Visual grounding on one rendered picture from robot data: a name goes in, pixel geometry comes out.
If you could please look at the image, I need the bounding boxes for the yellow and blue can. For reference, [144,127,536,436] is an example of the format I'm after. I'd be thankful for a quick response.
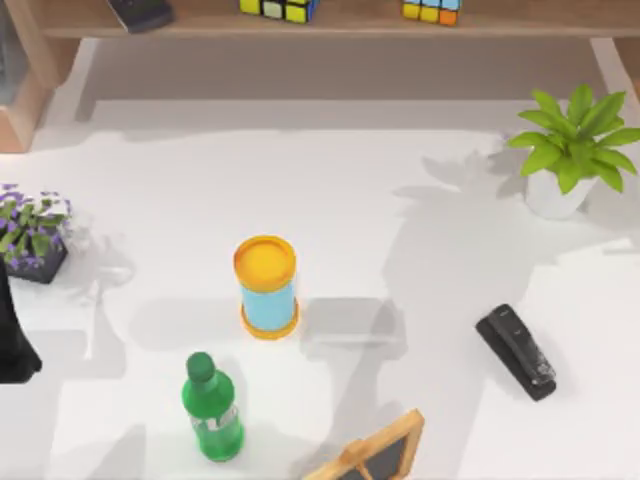
[232,234,301,341]

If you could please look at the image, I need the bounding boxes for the green bottle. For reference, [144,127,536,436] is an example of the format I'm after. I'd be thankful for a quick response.
[180,351,246,463]

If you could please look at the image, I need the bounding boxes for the wooden open shelf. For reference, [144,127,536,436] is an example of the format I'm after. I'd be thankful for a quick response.
[0,0,640,154]

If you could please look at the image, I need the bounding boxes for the wooden framed blackboard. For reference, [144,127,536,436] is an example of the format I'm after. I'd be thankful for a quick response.
[302,408,426,480]

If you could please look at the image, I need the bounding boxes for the puzzle cube with black edges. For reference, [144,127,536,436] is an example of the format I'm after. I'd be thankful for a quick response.
[238,0,323,25]

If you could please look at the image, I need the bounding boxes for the puzzle cube with white edges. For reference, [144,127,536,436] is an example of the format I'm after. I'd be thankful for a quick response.
[401,0,465,27]

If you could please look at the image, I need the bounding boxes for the green plant in white pot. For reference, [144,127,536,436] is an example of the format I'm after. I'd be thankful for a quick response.
[505,83,640,221]

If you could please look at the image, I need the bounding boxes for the purple flowers in black pot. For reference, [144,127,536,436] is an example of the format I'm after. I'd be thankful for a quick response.
[0,183,73,285]

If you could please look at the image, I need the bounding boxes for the black stapler on shelf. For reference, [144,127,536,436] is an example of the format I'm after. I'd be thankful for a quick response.
[105,0,176,34]

